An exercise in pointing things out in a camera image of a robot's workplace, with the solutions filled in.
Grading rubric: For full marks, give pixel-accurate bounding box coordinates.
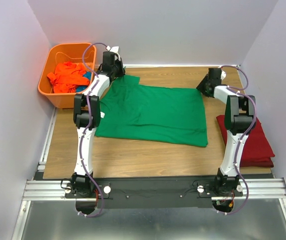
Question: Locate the green t-shirt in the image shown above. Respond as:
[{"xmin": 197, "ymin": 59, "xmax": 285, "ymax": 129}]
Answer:
[{"xmin": 96, "ymin": 75, "xmax": 208, "ymax": 147}]

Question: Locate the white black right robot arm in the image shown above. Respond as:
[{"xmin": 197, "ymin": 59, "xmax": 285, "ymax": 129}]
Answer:
[{"xmin": 196, "ymin": 67, "xmax": 257, "ymax": 196}]

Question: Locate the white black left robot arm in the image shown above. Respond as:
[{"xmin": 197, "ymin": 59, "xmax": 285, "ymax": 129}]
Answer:
[{"xmin": 70, "ymin": 49, "xmax": 125, "ymax": 198}]

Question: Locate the blue t-shirt in basket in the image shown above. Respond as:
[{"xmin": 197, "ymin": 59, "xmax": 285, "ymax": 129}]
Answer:
[{"xmin": 76, "ymin": 71, "xmax": 92, "ymax": 93}]

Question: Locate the orange t-shirt in basket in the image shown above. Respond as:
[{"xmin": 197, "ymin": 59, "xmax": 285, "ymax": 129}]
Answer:
[{"xmin": 47, "ymin": 61, "xmax": 87, "ymax": 94}]

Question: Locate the orange plastic laundry basket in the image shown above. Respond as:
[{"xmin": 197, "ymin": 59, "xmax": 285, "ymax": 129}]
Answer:
[{"xmin": 38, "ymin": 42, "xmax": 97, "ymax": 109}]

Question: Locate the folded dark red t-shirt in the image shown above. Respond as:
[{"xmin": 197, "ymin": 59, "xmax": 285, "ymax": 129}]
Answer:
[{"xmin": 215, "ymin": 114, "xmax": 276, "ymax": 169}]

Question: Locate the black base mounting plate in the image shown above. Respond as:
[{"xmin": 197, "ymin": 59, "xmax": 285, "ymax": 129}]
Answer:
[{"xmin": 61, "ymin": 176, "xmax": 243, "ymax": 214}]

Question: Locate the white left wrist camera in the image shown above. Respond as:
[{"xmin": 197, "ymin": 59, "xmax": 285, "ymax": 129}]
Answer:
[{"xmin": 106, "ymin": 45, "xmax": 119, "ymax": 54}]

